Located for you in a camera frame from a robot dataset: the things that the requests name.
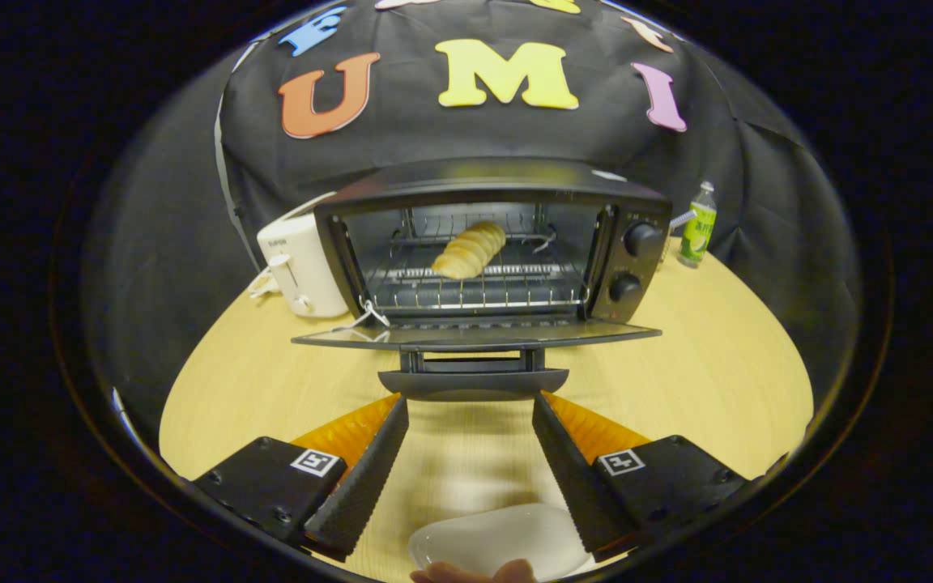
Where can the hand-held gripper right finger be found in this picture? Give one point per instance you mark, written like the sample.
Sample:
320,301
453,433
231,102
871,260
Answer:
576,486

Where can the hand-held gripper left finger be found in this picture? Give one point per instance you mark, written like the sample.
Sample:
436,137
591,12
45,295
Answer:
365,486

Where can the white plate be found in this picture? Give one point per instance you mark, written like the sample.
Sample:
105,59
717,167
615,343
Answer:
499,534

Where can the spiral bread roll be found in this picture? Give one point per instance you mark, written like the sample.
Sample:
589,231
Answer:
470,251

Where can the black toaster oven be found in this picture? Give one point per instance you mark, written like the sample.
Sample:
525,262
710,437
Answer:
475,182

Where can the white pop-up toaster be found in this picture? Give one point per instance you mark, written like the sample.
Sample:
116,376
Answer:
300,259

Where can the green drink bottle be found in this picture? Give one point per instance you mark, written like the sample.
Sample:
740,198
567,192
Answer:
697,231

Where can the black backdrop cloth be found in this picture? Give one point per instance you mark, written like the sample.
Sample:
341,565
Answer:
475,134

